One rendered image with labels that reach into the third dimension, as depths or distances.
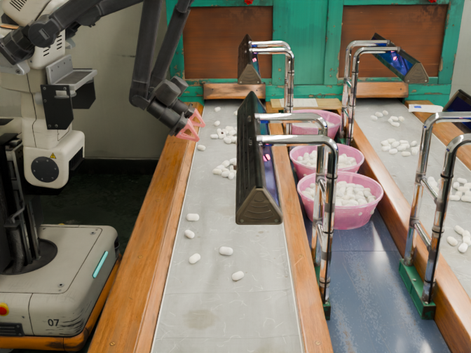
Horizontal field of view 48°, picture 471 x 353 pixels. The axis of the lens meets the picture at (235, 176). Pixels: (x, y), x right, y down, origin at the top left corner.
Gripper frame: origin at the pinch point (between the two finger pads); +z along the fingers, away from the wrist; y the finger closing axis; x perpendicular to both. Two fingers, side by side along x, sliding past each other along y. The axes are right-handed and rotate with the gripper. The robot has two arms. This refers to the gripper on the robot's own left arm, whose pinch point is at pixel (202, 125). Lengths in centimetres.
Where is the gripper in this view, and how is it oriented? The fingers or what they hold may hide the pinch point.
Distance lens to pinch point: 221.3
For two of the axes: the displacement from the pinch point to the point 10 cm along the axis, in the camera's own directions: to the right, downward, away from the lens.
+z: 8.0, 5.6, 2.4
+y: 0.1, -4.0, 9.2
